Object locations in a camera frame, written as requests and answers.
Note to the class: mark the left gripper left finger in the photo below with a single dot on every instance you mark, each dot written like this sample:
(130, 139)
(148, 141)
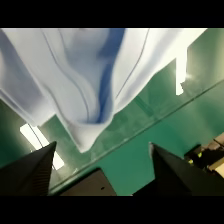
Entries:
(28, 173)

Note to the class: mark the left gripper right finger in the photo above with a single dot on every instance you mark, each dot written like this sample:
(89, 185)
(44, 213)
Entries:
(181, 175)

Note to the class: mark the white shirt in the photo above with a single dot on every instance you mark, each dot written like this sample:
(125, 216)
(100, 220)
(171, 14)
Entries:
(76, 73)

